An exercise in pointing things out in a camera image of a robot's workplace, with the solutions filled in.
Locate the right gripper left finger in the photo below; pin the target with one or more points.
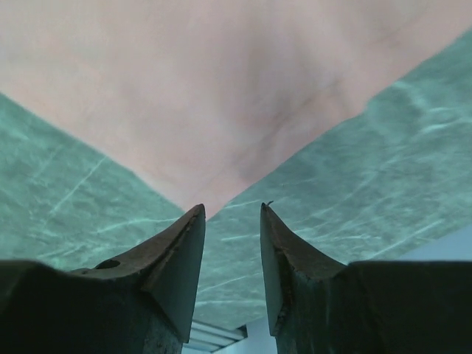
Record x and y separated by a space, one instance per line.
142 300

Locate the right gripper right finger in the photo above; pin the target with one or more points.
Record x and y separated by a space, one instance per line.
292 270

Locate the pink t shirt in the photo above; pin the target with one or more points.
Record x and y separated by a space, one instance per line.
201 99

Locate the aluminium rail frame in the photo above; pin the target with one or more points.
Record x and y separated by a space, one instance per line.
208 338

